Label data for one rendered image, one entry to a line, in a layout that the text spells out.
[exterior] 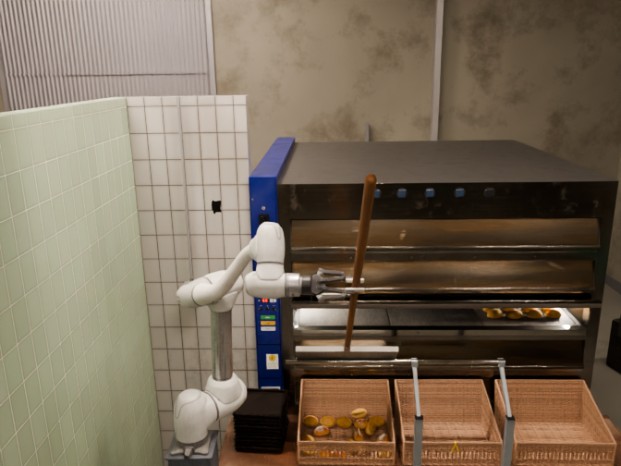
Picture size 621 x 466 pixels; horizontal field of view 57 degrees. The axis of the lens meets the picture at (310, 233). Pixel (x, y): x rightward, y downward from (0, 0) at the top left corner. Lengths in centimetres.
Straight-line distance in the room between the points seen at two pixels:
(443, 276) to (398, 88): 393
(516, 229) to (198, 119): 194
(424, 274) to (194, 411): 156
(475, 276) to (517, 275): 25
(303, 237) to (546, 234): 142
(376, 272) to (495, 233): 73
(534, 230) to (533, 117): 407
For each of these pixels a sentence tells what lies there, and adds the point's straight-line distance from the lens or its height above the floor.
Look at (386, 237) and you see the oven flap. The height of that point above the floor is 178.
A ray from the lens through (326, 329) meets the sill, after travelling 360.
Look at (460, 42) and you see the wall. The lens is 724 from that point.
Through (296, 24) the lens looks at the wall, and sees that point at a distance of 704.
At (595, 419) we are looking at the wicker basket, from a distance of 393.
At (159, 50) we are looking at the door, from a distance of 719.
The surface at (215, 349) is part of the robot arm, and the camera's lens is 282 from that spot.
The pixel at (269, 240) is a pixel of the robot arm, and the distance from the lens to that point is 215.
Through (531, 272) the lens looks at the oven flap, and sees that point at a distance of 366.
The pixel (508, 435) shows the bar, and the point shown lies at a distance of 338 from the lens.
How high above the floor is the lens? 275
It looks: 16 degrees down
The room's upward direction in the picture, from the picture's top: 1 degrees counter-clockwise
